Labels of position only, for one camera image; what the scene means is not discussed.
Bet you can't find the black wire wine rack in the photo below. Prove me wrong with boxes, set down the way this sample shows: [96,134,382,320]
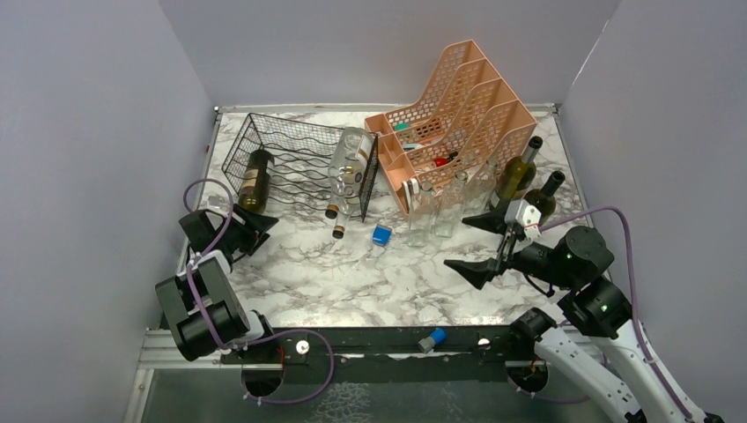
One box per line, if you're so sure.
[221,113,379,221]

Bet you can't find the black base frame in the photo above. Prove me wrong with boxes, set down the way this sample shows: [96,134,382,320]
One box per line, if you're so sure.
[220,325,536,405]

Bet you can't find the red object in organizer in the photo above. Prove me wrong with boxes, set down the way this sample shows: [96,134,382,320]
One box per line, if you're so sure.
[433,152,458,167]

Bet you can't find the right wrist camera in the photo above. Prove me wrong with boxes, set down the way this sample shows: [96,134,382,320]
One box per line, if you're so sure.
[505,199,542,241]

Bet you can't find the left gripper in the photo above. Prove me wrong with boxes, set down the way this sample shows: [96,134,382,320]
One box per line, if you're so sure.
[215,203,278,254]

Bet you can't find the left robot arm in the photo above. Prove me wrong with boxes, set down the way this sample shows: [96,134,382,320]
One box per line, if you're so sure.
[155,205,278,362]

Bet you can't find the blue grey cylinder cap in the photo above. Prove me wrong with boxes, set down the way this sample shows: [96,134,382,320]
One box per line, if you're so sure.
[418,328,447,354]

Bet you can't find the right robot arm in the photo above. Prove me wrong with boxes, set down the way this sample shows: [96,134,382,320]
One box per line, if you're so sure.
[444,200,722,422]

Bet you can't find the blue stamp block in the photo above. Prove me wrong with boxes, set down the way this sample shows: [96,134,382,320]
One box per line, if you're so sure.
[372,225,392,247]

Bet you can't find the clear bottle with cork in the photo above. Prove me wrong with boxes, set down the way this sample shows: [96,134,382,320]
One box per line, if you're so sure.
[324,189,351,219]

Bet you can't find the peach plastic file organizer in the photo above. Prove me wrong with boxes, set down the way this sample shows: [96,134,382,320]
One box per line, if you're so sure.
[365,40,537,218]

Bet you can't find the large clear labelled bottle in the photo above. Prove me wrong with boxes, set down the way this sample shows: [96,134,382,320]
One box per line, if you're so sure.
[328,127,374,198]

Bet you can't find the white tape dispenser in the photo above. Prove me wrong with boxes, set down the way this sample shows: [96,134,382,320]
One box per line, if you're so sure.
[402,178,419,213]

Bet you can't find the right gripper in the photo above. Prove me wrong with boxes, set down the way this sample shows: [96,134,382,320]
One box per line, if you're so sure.
[444,197,576,288]

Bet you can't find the green wine bottle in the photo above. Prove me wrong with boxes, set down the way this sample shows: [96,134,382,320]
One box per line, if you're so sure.
[488,136,544,211]
[523,170,566,226]

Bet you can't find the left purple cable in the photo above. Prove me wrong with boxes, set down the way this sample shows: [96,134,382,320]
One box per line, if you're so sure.
[182,177,335,407]

